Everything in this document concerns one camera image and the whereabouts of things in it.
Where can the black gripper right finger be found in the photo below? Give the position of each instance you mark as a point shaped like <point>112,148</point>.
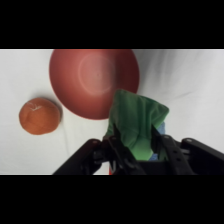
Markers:
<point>157,141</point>

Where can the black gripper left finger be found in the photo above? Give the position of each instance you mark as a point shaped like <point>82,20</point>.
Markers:
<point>117,140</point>

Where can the green plush triangle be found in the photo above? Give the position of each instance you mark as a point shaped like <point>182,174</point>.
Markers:
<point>136,123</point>

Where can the pink bowl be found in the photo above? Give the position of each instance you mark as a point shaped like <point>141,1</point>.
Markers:
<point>90,80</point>

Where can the blue plush toy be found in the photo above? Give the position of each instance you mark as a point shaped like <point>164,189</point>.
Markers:
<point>161,131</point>

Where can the orange plush ball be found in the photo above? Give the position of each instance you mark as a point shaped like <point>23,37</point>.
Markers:
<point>39,116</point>

